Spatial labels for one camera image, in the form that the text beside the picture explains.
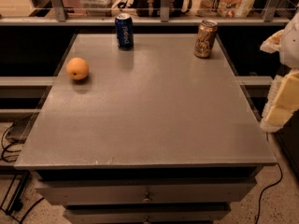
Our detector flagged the orange fruit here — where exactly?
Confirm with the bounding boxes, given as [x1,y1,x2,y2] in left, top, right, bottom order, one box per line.
[66,57,89,80]

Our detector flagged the grey cabinet upper drawer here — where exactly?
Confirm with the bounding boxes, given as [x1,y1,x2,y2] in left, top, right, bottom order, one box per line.
[36,178,256,205]

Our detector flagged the orange gold soda can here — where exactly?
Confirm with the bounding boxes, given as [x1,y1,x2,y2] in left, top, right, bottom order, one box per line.
[194,20,218,58]

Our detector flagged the black cables left floor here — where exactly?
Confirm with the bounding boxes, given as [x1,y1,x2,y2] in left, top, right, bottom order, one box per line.
[0,115,45,224]

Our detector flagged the blue pepsi can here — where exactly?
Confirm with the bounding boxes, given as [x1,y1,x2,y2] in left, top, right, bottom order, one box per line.
[115,13,134,50]

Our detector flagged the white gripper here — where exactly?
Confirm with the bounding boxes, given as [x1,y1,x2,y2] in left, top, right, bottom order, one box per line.
[260,13,299,133]

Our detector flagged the printed snack bag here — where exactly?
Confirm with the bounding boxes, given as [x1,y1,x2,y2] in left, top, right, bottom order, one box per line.
[196,0,255,18]

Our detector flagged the grey metal shelf rail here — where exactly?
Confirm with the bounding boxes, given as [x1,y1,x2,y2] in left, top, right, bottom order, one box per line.
[0,16,289,26]

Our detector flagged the grey cabinet drawer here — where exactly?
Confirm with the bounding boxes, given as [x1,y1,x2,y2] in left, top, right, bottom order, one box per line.
[64,204,231,224]
[36,178,256,205]

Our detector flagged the black floor cable right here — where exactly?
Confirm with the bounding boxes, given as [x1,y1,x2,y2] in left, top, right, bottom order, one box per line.
[253,162,284,224]

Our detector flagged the grey cabinet lower drawer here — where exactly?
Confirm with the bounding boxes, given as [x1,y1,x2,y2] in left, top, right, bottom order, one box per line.
[64,204,231,224]

